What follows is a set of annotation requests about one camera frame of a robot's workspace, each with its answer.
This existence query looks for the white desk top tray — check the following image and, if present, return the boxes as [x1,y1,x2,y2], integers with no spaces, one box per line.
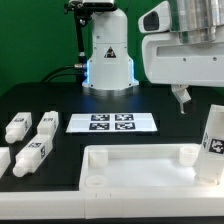
[79,144,224,195]

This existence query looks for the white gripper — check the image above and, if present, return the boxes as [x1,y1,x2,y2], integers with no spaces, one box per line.
[142,31,224,114]

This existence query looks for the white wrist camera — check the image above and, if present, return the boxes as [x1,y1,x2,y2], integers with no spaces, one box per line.
[138,0,172,34]

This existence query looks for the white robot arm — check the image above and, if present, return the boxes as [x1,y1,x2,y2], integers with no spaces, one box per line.
[83,0,224,113]

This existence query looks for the white front fence bar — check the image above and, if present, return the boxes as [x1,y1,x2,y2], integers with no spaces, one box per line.
[0,190,224,220]

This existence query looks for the black cables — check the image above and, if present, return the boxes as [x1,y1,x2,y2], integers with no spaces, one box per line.
[40,65,88,84]

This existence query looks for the white left fence block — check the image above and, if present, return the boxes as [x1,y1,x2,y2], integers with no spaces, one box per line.
[0,147,11,178]

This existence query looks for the white marker sheet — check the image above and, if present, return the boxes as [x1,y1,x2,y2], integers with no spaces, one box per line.
[66,113,157,133]

